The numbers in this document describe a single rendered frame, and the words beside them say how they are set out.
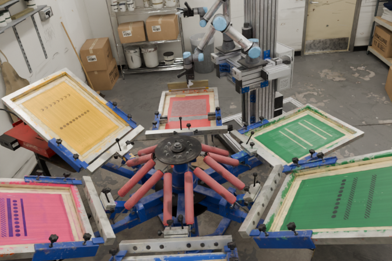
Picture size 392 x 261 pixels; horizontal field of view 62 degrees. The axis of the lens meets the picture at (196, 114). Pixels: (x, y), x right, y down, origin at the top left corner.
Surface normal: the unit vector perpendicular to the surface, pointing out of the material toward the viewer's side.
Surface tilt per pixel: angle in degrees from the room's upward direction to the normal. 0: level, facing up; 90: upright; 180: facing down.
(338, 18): 90
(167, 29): 89
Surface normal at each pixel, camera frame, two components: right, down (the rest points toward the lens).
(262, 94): 0.40, 0.44
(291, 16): -0.01, 0.52
